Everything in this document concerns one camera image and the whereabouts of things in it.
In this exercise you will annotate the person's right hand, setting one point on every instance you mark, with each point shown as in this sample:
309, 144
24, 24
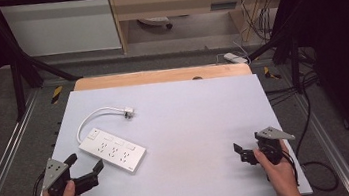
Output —
281, 179

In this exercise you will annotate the office chair base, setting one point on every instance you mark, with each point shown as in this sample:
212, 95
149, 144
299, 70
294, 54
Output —
156, 22

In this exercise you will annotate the white cabinet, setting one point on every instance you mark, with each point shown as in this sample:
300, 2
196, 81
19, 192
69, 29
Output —
59, 28

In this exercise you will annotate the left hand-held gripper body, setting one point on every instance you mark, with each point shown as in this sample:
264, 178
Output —
54, 173

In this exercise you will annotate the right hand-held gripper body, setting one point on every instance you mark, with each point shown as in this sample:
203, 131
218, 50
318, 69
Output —
271, 150

